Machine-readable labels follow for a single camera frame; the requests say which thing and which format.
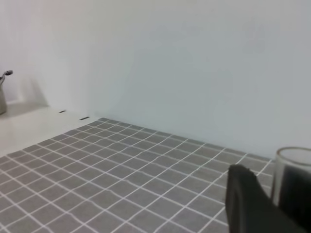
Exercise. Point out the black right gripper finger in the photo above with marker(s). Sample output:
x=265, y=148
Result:
x=250, y=210

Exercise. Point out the grey container with tool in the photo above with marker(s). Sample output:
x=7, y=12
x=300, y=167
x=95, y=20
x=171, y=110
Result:
x=3, y=104

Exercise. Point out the clear glass test tube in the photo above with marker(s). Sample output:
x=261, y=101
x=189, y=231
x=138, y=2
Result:
x=291, y=189

